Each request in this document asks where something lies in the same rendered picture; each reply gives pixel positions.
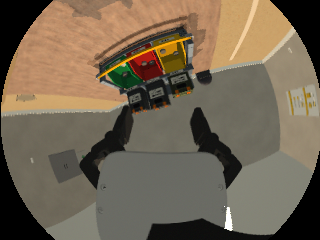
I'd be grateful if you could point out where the green bin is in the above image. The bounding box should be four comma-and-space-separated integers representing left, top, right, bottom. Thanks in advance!
106, 55, 144, 89

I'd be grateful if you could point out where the yellow bar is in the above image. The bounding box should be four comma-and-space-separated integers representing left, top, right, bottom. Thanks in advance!
98, 36, 191, 78

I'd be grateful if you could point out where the red open bin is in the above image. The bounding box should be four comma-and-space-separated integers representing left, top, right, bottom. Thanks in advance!
126, 43, 163, 81

